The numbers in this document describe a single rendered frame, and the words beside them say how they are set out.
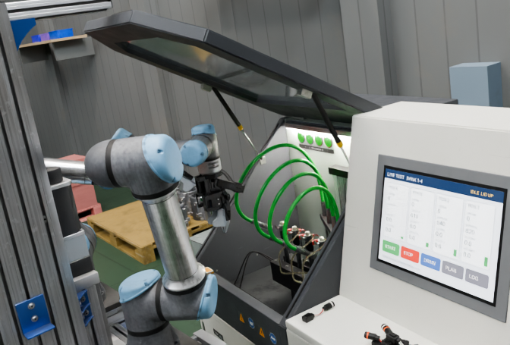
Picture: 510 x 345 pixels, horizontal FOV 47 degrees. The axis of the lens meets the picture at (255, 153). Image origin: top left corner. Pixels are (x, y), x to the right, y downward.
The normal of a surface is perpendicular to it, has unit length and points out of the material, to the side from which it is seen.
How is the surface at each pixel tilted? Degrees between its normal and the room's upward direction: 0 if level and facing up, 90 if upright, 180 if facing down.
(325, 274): 90
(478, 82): 90
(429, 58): 90
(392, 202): 76
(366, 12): 90
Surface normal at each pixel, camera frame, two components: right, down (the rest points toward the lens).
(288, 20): -0.77, 0.26
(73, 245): 0.62, 0.09
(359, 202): -0.85, 0.01
